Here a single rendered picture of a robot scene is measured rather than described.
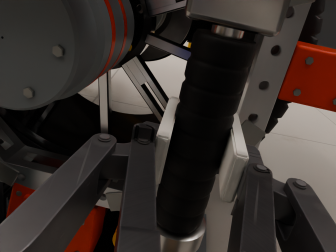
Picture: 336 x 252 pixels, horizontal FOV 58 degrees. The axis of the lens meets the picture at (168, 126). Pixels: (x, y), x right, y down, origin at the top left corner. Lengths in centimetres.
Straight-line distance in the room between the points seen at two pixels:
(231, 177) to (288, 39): 26
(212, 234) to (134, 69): 103
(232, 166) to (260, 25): 7
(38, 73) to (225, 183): 18
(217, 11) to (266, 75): 25
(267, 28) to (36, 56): 19
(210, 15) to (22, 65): 18
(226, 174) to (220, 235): 126
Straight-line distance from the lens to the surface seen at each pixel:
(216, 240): 140
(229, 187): 17
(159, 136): 16
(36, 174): 52
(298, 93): 41
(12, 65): 29
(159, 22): 94
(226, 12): 16
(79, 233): 55
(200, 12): 16
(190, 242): 22
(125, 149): 15
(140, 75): 51
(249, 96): 40
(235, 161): 16
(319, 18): 49
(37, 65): 28
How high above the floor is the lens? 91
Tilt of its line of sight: 23 degrees down
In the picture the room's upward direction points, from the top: 13 degrees clockwise
